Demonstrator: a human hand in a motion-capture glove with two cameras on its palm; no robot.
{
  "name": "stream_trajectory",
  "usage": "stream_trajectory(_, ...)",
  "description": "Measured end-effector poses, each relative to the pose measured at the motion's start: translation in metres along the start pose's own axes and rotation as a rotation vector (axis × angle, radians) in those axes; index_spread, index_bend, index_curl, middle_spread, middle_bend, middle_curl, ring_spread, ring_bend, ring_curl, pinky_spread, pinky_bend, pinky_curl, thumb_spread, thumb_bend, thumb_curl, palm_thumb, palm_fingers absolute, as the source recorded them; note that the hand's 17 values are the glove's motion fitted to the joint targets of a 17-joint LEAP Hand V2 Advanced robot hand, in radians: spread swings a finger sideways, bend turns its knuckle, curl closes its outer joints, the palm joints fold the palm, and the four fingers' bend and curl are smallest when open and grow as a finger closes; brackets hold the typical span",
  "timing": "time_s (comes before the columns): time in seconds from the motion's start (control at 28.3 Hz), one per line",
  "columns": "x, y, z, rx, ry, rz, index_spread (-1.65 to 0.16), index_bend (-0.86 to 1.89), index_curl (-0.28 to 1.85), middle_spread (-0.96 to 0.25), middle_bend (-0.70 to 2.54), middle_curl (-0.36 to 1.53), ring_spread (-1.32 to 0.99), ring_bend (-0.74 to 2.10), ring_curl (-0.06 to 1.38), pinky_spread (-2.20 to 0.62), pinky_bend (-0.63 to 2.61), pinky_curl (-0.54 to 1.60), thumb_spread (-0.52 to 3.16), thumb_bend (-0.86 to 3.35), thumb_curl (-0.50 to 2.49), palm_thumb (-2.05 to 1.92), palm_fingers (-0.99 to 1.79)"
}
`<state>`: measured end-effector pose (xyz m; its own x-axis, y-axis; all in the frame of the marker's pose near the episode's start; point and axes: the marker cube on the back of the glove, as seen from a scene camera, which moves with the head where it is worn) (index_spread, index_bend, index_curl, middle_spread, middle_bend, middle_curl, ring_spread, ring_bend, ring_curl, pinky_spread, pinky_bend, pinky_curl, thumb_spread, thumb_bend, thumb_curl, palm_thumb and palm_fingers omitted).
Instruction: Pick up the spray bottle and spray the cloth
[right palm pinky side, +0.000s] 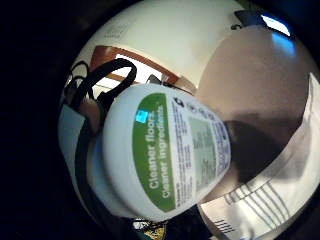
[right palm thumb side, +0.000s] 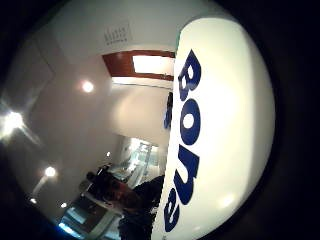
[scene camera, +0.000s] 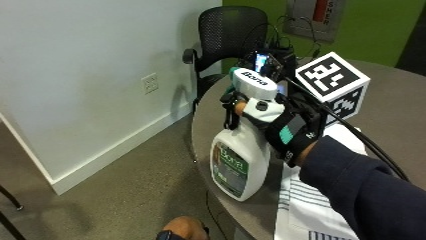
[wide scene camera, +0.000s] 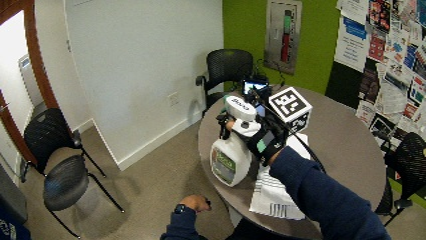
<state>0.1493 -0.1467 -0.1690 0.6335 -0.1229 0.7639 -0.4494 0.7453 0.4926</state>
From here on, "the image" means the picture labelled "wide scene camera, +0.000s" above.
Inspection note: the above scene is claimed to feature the white spray bottle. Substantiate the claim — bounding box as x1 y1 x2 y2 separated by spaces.
209 94 263 188

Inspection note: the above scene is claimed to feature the white marker cube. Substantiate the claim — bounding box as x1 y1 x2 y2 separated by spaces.
267 86 314 135

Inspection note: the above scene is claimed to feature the white striped cloth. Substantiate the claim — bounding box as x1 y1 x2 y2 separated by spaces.
247 132 322 221

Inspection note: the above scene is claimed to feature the black mesh armchair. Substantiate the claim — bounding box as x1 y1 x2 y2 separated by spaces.
194 48 255 117

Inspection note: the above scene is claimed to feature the round grey table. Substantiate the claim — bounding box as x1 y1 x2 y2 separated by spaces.
197 85 388 240

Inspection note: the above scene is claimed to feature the black mesh chair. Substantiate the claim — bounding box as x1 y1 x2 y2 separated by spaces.
18 107 107 178
41 154 126 240
371 130 426 228

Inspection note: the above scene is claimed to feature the board of paper notices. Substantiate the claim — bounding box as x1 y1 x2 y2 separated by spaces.
332 0 426 148

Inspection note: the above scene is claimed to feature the black glove cable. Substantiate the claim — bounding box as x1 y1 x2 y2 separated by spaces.
250 88 327 175

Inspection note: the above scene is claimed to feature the white wall outlet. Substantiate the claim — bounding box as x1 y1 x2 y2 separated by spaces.
166 92 181 108

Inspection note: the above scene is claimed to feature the grey framed wall poster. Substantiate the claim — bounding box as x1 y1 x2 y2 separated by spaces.
262 0 303 76

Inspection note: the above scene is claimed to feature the brown wooden door frame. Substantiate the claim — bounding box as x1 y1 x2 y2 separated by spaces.
0 0 61 168

